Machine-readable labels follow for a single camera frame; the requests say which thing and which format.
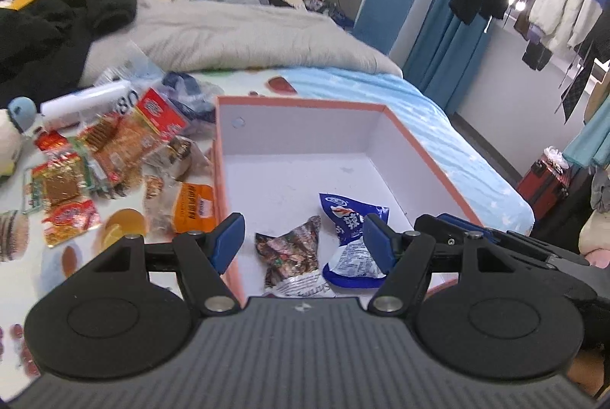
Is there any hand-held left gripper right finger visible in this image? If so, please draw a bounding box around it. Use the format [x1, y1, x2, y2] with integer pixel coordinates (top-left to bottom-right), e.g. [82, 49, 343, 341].
[363, 213, 539, 312]

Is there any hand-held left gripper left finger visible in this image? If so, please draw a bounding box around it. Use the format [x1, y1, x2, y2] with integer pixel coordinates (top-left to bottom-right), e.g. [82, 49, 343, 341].
[67, 213, 246, 317]

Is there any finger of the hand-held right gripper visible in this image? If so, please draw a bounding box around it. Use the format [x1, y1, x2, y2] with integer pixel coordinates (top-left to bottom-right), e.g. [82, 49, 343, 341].
[414, 213, 589, 281]

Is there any blue white snack packet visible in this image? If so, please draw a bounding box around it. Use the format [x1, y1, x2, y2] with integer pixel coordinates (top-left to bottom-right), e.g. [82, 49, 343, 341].
[318, 192, 389, 290]

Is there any orange bread packet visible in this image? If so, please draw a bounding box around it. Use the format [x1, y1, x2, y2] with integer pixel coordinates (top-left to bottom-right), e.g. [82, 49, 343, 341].
[172, 181, 217, 234]

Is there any brown patterned snack packet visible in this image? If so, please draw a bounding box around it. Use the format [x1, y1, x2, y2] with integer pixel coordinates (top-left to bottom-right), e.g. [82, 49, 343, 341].
[254, 216, 325, 298]

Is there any clear snack packet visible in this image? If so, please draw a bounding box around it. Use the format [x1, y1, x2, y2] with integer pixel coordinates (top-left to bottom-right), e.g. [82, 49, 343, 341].
[143, 175, 184, 234]

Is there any orange cardboard box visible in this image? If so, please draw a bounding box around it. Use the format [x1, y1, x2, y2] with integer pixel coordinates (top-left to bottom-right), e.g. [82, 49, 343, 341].
[212, 95, 487, 302]

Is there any clear packet with brown bun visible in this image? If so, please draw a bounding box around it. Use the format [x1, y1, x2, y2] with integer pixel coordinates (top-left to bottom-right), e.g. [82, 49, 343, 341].
[143, 136, 213, 181]

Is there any orange biscuit packet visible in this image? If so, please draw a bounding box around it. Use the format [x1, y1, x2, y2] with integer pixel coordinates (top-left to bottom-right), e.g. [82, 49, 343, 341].
[93, 118, 165, 195]

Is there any red white-print snack packet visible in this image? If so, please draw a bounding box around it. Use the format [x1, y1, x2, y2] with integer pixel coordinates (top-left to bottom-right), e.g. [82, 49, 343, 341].
[135, 87, 191, 143]

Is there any red yellow-edged snack packet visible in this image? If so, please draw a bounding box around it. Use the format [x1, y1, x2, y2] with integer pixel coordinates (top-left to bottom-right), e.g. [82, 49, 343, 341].
[42, 198, 103, 248]

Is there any brown ridged biscuit packet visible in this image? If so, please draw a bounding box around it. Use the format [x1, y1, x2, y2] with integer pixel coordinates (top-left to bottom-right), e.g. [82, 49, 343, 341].
[79, 116, 120, 152]

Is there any green-edged biscuit packet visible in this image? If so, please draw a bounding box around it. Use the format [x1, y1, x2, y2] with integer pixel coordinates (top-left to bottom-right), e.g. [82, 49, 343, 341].
[21, 151, 98, 214]

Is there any small red snack packet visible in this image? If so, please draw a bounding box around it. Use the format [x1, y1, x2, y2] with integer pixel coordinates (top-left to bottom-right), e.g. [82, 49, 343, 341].
[34, 130, 72, 152]

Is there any red suitcase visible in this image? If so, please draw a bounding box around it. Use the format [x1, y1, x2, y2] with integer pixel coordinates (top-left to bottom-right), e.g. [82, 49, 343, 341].
[516, 154, 580, 219]

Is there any teal cloth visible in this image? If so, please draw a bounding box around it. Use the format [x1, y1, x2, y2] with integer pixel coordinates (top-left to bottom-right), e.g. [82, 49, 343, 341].
[562, 113, 610, 171]

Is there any blue plastic bag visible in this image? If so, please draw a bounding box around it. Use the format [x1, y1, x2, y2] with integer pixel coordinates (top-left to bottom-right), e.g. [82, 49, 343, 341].
[159, 72, 221, 135]

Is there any blue curtain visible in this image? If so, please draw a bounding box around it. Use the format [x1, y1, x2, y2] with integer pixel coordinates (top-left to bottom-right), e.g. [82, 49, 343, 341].
[403, 0, 496, 116]

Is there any clear plastic bag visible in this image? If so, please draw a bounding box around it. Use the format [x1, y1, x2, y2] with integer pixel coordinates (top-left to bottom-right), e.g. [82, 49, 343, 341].
[93, 41, 165, 91]

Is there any grey duvet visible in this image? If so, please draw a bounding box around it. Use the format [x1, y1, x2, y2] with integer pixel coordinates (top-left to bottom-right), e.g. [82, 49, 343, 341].
[79, 0, 403, 86]

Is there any white wrapped roll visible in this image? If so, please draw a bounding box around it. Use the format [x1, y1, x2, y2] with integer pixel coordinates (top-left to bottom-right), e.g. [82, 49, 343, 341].
[40, 80, 139, 128]

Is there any dark hanging garment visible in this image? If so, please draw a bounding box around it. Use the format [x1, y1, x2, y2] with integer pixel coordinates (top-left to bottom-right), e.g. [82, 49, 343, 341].
[560, 8, 610, 124]

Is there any blue covered chair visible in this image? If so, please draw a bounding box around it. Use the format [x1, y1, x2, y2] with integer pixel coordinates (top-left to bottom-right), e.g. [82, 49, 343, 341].
[353, 0, 419, 57]

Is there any plush penguin toy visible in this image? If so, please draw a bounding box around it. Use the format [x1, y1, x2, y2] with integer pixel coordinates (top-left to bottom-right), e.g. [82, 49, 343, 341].
[0, 97, 39, 178]

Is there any black jacket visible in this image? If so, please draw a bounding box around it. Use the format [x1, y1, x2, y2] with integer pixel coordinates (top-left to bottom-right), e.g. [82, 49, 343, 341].
[0, 0, 139, 97]

